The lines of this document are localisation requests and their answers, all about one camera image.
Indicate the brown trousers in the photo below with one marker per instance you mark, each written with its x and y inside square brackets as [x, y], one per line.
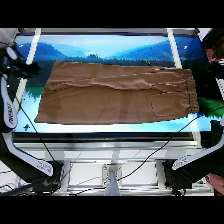
[116, 96]

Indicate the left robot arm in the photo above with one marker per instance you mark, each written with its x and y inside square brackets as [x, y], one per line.
[8, 110]

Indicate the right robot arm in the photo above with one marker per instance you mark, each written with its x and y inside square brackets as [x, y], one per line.
[196, 160]

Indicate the heap of clothes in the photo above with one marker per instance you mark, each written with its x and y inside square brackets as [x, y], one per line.
[213, 41]

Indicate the silver frame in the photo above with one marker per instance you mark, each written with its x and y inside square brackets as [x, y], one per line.
[113, 146]

